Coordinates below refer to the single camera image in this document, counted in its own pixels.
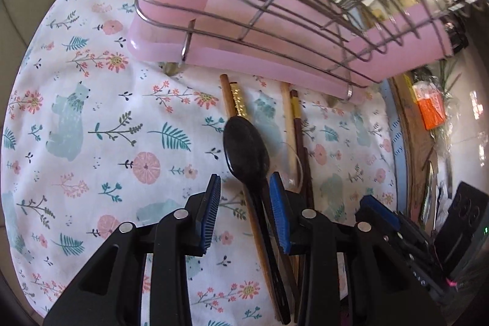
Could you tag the black spoon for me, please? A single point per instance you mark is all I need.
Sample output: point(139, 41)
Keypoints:
point(246, 148)

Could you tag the dark chopstick with gold band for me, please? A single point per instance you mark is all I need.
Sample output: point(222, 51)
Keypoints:
point(298, 127)

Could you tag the floral printed tablecloth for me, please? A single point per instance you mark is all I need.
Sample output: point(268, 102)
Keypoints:
point(114, 89)

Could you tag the light wooden chopstick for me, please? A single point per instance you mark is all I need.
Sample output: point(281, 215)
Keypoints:
point(288, 119)

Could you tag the cardboard box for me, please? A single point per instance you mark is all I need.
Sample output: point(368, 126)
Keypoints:
point(416, 150)

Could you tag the green scallions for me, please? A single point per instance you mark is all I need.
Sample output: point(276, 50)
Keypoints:
point(445, 74)

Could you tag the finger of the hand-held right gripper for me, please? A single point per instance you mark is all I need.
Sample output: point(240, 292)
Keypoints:
point(376, 204)

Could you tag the black box device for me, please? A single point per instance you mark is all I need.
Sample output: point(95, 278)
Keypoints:
point(462, 219)

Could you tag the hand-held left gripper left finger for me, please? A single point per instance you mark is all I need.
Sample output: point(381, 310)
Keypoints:
point(212, 213)

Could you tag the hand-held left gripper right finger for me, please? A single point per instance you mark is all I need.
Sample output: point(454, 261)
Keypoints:
point(280, 213)

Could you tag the clear plastic spoon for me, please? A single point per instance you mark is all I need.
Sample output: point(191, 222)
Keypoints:
point(280, 162)

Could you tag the orange packet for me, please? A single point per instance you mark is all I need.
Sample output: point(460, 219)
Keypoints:
point(431, 108)

